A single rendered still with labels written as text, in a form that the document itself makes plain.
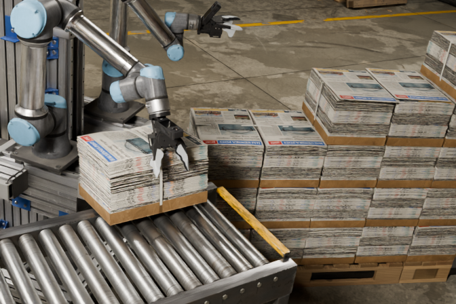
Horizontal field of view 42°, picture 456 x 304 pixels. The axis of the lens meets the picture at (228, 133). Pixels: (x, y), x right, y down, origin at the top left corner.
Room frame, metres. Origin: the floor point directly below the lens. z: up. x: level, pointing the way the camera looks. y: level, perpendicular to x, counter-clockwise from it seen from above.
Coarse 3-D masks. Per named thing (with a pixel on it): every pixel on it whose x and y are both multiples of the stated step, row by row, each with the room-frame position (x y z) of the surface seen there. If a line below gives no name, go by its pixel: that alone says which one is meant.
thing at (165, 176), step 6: (126, 132) 1.94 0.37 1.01; (138, 132) 1.94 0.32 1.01; (132, 138) 1.87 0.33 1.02; (138, 138) 1.87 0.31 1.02; (138, 144) 1.82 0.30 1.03; (144, 144) 1.82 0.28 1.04; (150, 150) 1.76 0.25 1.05; (162, 150) 1.77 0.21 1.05; (162, 162) 1.74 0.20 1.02; (168, 162) 1.76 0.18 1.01; (162, 168) 1.74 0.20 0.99; (162, 174) 1.74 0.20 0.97; (168, 174) 1.75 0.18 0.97; (156, 180) 1.72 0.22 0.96; (162, 180) 1.73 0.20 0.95; (156, 186) 1.72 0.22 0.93; (162, 186) 1.74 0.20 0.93; (156, 192) 1.72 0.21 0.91; (162, 192) 1.73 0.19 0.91; (156, 198) 1.71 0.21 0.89; (162, 198) 1.73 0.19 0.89
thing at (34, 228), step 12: (216, 192) 1.98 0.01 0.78; (60, 216) 1.66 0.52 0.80; (72, 216) 1.67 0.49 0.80; (84, 216) 1.68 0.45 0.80; (96, 216) 1.69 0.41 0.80; (12, 228) 1.56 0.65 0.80; (24, 228) 1.57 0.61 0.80; (36, 228) 1.58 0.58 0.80; (48, 228) 1.59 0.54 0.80; (96, 228) 1.69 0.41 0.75; (0, 240) 1.50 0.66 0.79; (12, 240) 1.52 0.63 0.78; (36, 240) 1.56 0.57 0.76; (60, 240) 1.61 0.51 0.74; (0, 264) 1.49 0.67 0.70
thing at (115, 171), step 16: (80, 144) 1.83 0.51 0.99; (96, 144) 1.78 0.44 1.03; (112, 144) 1.79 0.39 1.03; (128, 144) 1.81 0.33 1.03; (80, 160) 1.83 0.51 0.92; (96, 160) 1.70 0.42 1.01; (112, 160) 1.66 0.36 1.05; (128, 160) 1.67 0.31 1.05; (144, 160) 1.70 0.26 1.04; (80, 176) 1.84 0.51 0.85; (96, 176) 1.71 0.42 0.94; (112, 176) 1.63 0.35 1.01; (128, 176) 1.67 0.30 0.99; (144, 176) 1.70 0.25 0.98; (96, 192) 1.71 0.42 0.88; (112, 192) 1.63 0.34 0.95; (128, 192) 1.66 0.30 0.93; (144, 192) 1.69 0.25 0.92; (112, 208) 1.62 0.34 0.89; (128, 208) 1.65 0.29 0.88
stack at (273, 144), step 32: (192, 128) 2.53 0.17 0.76; (224, 128) 2.45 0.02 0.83; (256, 128) 2.53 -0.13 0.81; (288, 128) 2.54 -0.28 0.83; (224, 160) 2.29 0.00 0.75; (256, 160) 2.33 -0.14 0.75; (288, 160) 2.38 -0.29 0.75; (320, 160) 2.42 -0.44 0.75; (352, 160) 2.46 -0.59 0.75; (384, 160) 2.50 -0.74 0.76; (416, 160) 2.54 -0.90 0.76; (256, 192) 2.34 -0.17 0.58; (288, 192) 2.38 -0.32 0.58; (320, 192) 2.42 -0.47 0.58; (352, 192) 2.46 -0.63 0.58; (384, 192) 2.51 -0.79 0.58; (416, 192) 2.55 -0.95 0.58; (320, 256) 2.45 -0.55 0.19; (352, 256) 2.49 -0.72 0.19
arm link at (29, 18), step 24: (24, 0) 1.91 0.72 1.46; (48, 0) 1.95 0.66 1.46; (24, 24) 1.85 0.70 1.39; (48, 24) 1.89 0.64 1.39; (24, 48) 1.88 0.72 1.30; (24, 72) 1.88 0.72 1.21; (24, 96) 1.88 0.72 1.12; (24, 120) 1.86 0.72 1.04; (48, 120) 1.95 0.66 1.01; (24, 144) 1.86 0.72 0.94
